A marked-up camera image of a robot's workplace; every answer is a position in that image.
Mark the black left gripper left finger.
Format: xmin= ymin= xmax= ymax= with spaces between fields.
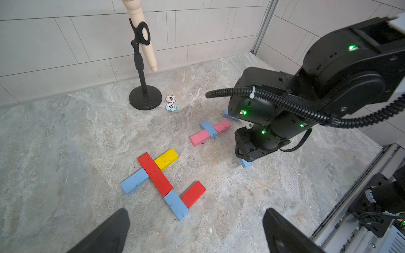
xmin=68 ymin=208 xmax=130 ymax=253

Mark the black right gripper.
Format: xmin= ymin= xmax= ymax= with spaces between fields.
xmin=235 ymin=126 xmax=291 ymax=162

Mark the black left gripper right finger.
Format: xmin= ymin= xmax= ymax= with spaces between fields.
xmin=263 ymin=208 xmax=324 ymax=253

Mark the pink block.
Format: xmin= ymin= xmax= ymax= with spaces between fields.
xmin=189 ymin=130 xmax=211 ymax=147
xmin=214 ymin=120 xmax=232 ymax=135

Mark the red stem block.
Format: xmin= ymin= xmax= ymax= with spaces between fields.
xmin=138 ymin=153 xmax=160 ymax=176

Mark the yellow block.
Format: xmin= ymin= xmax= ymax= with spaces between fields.
xmin=155 ymin=149 xmax=179 ymax=171

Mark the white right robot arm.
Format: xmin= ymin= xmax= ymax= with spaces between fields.
xmin=228 ymin=17 xmax=405 ymax=162

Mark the blue 10 poker chip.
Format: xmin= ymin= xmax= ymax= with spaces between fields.
xmin=165 ymin=103 xmax=177 ymax=112

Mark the purple 500 poker chip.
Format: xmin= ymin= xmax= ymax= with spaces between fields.
xmin=165 ymin=95 xmax=177 ymax=103

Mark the black microphone stand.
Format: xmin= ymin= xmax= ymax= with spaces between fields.
xmin=129 ymin=19 xmax=162 ymax=111

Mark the beige wooden microphone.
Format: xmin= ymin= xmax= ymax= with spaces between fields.
xmin=122 ymin=0 xmax=158 ymax=72

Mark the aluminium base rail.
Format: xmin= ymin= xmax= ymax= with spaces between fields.
xmin=310 ymin=144 xmax=405 ymax=253

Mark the black corrugated cable hose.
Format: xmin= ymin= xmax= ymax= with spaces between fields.
xmin=205 ymin=86 xmax=405 ymax=129

